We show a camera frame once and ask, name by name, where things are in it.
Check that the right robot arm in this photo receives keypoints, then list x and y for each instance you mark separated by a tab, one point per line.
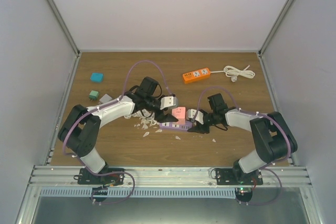
273	139

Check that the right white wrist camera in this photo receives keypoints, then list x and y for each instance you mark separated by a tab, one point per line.
195	115

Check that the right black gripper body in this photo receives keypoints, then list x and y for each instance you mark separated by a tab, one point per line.
213	118

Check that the aluminium rail frame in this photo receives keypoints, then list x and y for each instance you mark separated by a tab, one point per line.
166	177

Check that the green usb charger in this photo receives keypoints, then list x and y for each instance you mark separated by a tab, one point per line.
93	95

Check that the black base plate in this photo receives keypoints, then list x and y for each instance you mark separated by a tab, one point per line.
86	178
228	176

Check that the white 66W charger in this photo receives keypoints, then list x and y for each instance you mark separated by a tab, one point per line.
105	98

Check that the grey slotted cable duct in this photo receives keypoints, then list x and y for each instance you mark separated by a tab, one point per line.
140	192

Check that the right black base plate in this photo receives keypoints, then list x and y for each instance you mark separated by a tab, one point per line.
228	176

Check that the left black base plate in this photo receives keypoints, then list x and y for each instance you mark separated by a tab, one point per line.
86	178

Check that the pink white charger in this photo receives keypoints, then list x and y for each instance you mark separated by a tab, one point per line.
180	114

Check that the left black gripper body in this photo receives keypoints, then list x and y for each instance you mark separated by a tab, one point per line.
148	105

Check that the orange power strip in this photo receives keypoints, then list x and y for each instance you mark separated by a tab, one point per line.
196	75

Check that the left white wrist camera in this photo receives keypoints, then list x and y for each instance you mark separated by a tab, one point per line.
169	102

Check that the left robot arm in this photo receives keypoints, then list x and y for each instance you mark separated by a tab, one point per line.
80	130

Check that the purple power strip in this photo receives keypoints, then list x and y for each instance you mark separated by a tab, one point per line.
174	126

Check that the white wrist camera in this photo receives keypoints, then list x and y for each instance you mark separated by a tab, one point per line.
195	115
169	102

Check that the blue plug adapter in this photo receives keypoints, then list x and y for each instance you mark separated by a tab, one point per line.
97	77

